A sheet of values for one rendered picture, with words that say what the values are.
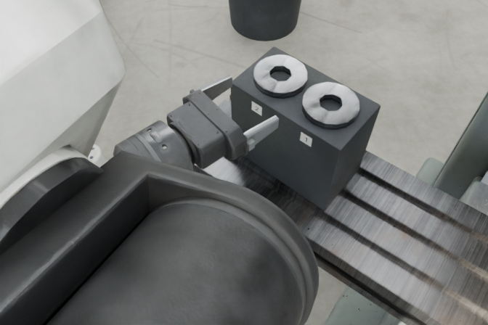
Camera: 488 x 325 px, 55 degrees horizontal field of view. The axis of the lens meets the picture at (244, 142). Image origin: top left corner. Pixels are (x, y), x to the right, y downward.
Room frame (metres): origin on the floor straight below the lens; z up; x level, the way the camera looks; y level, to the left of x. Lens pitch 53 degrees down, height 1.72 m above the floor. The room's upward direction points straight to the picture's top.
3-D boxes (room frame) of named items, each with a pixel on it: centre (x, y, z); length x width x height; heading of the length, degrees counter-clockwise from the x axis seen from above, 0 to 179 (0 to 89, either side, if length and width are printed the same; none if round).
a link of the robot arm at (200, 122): (0.39, 0.08, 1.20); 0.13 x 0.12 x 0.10; 39
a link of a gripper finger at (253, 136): (0.41, -0.03, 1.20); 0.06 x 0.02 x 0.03; 129
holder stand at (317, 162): (0.53, -0.10, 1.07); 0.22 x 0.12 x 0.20; 50
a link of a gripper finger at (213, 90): (0.49, 0.05, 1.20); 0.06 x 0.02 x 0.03; 129
